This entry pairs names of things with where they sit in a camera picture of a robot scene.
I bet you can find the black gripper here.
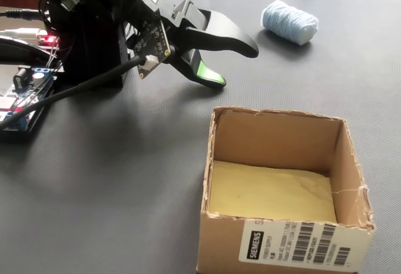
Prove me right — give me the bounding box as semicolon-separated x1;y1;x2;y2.
120;0;259;89

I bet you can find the light blue yarn block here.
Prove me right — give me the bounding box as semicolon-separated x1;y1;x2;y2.
261;0;320;46

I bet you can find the open brown cardboard box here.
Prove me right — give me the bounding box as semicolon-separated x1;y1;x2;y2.
196;106;376;274

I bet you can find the yellow paper box liner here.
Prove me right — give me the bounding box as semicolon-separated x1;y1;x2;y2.
209;160;338;224

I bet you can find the large dark gray mat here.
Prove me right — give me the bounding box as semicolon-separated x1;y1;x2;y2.
0;0;401;274

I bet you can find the lower circuit board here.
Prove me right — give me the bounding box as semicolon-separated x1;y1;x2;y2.
36;34;61;48

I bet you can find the blue controller circuit board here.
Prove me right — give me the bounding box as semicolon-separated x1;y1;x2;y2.
0;65;62;140

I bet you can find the black curved plastic part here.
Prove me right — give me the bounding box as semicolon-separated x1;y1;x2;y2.
0;34;56;68

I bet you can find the bare camera circuit board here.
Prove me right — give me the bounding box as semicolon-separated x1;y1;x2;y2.
133;12;175;80

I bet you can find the thick black camera cable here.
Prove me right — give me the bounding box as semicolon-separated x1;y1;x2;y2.
0;55;148;130

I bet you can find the white cable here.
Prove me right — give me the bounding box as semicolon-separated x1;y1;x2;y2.
0;28;41;36

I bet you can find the black power plug cable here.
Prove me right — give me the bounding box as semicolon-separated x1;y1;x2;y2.
0;9;43;21

